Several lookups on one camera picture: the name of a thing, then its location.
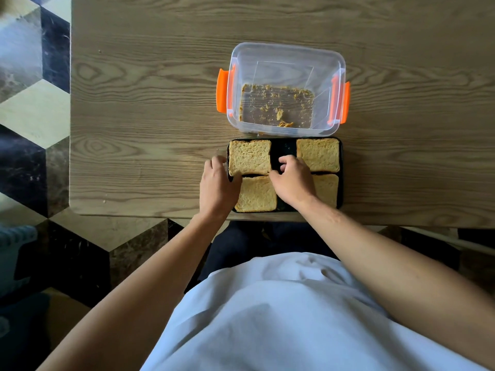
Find toasted bread slice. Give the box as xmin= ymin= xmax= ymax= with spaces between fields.
xmin=228 ymin=140 xmax=272 ymax=176
xmin=234 ymin=175 xmax=278 ymax=213
xmin=311 ymin=174 xmax=339 ymax=208
xmin=296 ymin=138 xmax=340 ymax=173

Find dark trousers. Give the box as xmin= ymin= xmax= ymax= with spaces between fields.
xmin=185 ymin=221 xmax=341 ymax=294

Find person's left hand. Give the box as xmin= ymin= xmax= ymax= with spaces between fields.
xmin=199 ymin=155 xmax=243 ymax=221

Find person's right hand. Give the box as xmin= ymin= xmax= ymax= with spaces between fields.
xmin=269 ymin=155 xmax=318 ymax=210

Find black baking tray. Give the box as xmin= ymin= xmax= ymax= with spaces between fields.
xmin=227 ymin=137 xmax=344 ymax=214

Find white shirt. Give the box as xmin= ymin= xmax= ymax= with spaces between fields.
xmin=141 ymin=252 xmax=490 ymax=371

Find teal plastic stool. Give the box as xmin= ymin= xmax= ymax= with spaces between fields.
xmin=0 ymin=225 xmax=38 ymax=299

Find person's left forearm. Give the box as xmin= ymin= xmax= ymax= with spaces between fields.
xmin=37 ymin=213 xmax=233 ymax=371

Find bread crumbs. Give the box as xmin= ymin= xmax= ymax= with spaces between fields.
xmin=239 ymin=84 xmax=315 ymax=129

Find clear container with orange latches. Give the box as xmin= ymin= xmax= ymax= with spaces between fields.
xmin=216 ymin=42 xmax=351 ymax=137

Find person's right forearm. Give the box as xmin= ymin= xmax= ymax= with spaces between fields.
xmin=296 ymin=195 xmax=495 ymax=370

